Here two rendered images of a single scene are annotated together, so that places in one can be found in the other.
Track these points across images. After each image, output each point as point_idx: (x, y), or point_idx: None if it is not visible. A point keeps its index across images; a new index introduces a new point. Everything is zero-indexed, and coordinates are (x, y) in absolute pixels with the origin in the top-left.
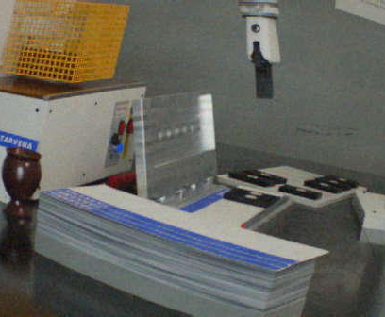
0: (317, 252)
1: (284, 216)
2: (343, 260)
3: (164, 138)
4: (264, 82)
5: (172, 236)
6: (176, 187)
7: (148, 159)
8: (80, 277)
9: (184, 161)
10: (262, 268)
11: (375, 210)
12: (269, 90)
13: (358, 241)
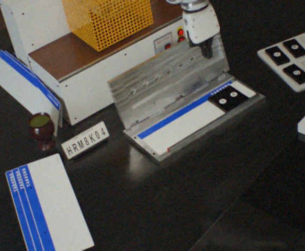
0: (85, 245)
1: (242, 115)
2: (211, 192)
3: (151, 82)
4: (203, 50)
5: (26, 221)
6: (166, 104)
7: (124, 109)
8: (14, 221)
9: (176, 86)
10: None
11: None
12: (207, 54)
13: (261, 159)
